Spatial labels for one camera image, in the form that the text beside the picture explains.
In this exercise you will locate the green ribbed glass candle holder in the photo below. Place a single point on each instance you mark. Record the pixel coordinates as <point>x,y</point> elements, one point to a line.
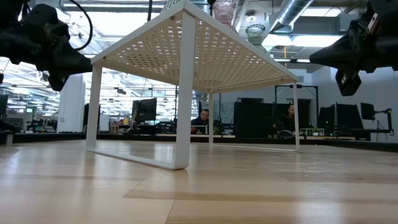
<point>255,32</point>

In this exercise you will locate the pink ribbed glass candle holder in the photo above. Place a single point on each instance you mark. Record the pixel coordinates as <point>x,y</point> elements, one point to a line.
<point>224,11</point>

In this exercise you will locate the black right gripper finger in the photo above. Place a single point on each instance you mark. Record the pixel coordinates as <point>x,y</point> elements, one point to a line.
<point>335,56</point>

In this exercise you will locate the white column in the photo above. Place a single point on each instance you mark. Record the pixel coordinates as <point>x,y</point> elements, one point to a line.
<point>71,105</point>

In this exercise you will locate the white perforated metal shelf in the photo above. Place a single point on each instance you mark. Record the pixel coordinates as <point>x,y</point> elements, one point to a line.
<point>186,93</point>

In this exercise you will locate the person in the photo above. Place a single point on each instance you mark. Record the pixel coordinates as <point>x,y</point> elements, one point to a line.
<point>200,119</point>
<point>289,115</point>

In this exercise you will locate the black partition screen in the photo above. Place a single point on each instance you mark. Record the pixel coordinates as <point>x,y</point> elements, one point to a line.
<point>252,118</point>

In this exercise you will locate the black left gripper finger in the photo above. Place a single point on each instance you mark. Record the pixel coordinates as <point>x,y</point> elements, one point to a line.
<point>68,59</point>

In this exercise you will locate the black monitor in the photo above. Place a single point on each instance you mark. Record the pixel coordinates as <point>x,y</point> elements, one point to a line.
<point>348,116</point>
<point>144,110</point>

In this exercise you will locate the silver ventilation duct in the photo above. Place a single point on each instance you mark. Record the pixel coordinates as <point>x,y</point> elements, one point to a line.
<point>290,12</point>

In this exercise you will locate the black monitor on arm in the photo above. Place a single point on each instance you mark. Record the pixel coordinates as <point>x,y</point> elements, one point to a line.
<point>367,111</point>

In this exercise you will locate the tall black candlestick holder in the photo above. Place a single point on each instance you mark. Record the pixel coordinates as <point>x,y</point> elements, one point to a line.
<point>210,2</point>

